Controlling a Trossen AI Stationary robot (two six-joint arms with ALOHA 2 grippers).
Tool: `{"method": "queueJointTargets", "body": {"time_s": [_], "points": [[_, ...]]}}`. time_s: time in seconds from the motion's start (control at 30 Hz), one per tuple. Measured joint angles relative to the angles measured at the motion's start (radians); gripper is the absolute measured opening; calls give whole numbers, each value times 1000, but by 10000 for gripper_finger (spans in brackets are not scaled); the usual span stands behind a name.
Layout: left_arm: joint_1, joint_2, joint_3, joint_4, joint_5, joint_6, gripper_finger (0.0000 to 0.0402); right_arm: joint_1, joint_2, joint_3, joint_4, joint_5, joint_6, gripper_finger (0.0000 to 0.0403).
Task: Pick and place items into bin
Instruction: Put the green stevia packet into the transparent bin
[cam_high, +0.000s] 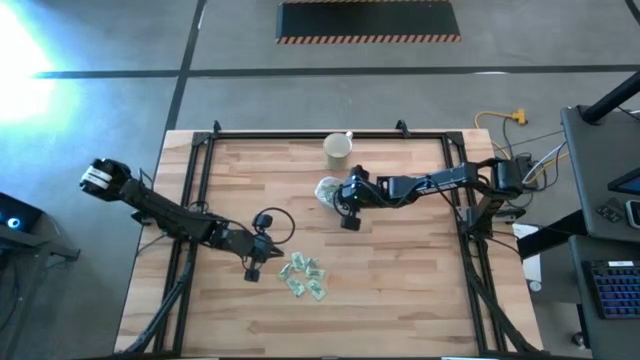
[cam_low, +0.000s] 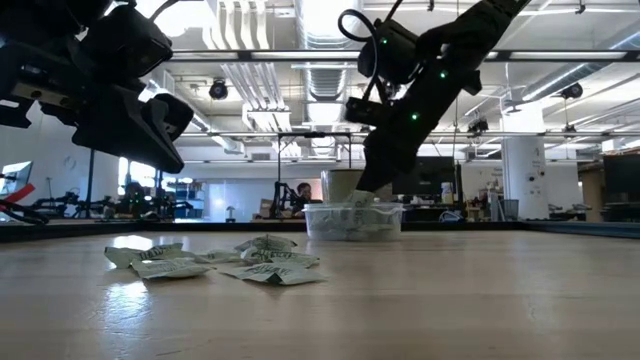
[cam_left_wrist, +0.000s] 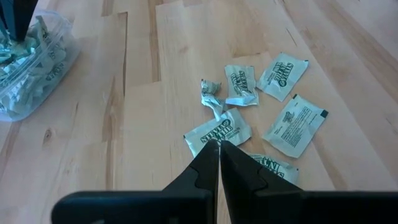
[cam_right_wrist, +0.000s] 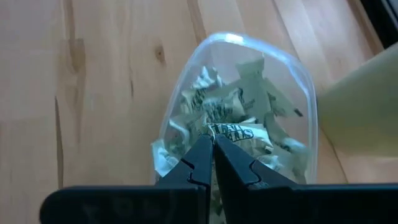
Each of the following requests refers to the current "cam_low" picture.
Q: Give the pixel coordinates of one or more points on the person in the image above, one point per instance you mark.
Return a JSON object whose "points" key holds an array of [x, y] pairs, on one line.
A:
{"points": [[302, 192]]}

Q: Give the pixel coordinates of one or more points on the black table frame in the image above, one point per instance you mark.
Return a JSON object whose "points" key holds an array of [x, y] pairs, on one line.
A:
{"points": [[575, 228]]}

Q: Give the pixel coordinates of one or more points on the tilted bright monitor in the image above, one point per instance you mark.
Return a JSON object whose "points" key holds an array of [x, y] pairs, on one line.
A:
{"points": [[15, 176]]}

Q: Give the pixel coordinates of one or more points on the red object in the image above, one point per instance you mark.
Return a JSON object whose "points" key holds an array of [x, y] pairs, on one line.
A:
{"points": [[17, 195]]}

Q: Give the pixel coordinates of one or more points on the white bottle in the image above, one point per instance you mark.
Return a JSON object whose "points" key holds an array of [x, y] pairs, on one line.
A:
{"points": [[446, 192]]}

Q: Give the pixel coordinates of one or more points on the background black robot arm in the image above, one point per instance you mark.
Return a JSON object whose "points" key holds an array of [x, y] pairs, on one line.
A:
{"points": [[282, 200]]}

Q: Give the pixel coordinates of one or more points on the tan cup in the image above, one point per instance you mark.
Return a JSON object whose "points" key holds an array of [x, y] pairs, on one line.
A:
{"points": [[340, 185]]}

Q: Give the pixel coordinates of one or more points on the silver ceiling duct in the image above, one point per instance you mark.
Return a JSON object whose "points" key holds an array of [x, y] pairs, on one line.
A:
{"points": [[320, 30]]}

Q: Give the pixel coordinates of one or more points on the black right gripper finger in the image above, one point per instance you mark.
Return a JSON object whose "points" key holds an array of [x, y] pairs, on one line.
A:
{"points": [[395, 162], [372, 167]]}

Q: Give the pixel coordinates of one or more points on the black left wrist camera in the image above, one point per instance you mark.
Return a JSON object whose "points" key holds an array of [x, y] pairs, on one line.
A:
{"points": [[127, 42]]}

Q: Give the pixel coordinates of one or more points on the background black robot arms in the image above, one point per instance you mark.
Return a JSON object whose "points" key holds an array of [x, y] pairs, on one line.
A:
{"points": [[100, 205]]}

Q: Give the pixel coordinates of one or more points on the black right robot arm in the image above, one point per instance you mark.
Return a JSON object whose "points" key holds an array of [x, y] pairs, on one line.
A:
{"points": [[480, 25]]}

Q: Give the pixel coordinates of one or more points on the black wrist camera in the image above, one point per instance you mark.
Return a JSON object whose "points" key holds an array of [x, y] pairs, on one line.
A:
{"points": [[395, 52], [127, 42]]}

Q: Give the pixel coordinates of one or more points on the clear plastic bin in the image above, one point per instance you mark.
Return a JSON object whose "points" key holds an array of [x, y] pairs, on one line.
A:
{"points": [[320, 215]]}

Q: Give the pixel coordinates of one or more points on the background black rig frame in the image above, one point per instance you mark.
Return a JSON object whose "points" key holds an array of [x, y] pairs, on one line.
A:
{"points": [[91, 180], [315, 134]]}

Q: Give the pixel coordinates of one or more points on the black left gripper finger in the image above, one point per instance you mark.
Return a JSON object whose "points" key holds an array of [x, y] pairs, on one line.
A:
{"points": [[170, 117], [130, 135]]}

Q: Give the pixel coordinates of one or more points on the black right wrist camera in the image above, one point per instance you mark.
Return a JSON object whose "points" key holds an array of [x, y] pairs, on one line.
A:
{"points": [[395, 52]]}

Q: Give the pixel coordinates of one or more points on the white round column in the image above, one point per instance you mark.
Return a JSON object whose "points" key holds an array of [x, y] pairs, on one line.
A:
{"points": [[525, 165]]}

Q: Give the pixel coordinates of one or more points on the large dark screen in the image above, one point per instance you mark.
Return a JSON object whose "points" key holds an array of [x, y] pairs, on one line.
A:
{"points": [[622, 175]]}

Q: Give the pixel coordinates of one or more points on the black ceiling camera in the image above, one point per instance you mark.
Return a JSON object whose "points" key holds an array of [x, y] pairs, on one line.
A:
{"points": [[218, 90], [478, 125], [571, 91]]}

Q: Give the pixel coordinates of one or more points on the black desktop monitor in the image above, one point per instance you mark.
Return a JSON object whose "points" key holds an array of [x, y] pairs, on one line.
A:
{"points": [[435, 175]]}

